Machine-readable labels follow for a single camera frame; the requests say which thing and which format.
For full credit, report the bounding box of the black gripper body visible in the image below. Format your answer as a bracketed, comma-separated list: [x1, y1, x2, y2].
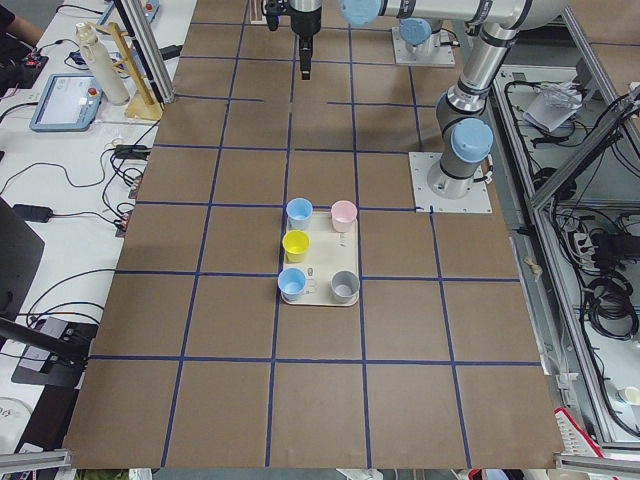
[289, 0, 321, 38]

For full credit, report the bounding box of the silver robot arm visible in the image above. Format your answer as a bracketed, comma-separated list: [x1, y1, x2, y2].
[399, 17, 443, 55]
[338, 1, 568, 199]

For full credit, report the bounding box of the light blue cup near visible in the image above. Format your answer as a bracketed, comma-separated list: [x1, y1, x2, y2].
[286, 197, 313, 231]

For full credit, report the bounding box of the light blue cup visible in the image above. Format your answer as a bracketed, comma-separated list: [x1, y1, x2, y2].
[277, 267, 307, 302]
[286, 197, 313, 231]

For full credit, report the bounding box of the pink plastic cup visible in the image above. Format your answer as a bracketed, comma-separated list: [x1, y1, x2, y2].
[331, 200, 358, 233]

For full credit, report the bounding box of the wooden cup stand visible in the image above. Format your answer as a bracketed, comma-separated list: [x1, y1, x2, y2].
[94, 22, 162, 121]

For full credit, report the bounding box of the yellow plastic cup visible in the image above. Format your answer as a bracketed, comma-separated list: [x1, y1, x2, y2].
[281, 230, 310, 263]

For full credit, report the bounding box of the light blue cup far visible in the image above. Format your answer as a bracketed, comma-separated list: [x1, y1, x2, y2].
[277, 267, 307, 302]

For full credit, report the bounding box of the grey plastic cup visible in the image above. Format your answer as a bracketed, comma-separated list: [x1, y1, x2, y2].
[330, 270, 360, 304]

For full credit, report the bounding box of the white water bottle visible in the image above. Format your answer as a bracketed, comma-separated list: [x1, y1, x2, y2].
[76, 22, 129, 105]

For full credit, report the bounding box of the cream plastic tray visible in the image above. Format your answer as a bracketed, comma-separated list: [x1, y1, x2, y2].
[281, 211, 359, 307]

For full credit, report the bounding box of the blue teach pendant tablet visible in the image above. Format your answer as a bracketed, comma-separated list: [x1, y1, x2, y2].
[29, 74, 103, 132]

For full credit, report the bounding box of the crumpled white paper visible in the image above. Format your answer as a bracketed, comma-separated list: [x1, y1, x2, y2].
[523, 81, 583, 133]

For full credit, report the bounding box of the black power adapter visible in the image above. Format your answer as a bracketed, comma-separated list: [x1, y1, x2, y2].
[12, 204, 54, 223]

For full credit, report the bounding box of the black monitor stand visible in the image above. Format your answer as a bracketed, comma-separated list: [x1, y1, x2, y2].
[1, 202, 98, 388]

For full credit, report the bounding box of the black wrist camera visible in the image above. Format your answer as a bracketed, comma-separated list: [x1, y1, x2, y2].
[263, 0, 283, 32]

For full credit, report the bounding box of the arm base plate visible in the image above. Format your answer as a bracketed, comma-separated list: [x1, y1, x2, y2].
[391, 27, 456, 68]
[409, 152, 492, 214]

